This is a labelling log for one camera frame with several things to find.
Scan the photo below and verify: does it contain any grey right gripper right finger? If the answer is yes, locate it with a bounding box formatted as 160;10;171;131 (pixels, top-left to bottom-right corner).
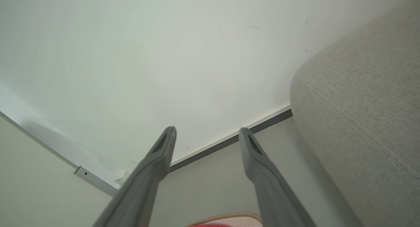
239;127;317;227

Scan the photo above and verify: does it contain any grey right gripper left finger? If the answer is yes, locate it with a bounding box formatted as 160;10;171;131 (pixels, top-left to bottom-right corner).
92;126;177;227

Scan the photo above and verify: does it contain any aluminium edge rail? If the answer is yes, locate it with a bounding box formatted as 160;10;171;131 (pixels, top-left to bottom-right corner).
0;111;119;197

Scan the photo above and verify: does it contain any white and dark baseboard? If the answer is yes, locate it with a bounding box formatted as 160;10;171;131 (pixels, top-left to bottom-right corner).
169;104;293;173

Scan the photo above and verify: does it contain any small white label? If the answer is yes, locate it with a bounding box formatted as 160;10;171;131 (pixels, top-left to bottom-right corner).
114;170;131;186

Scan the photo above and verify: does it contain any light grey fabric seat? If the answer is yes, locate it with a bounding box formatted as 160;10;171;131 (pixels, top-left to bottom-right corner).
290;7;420;227

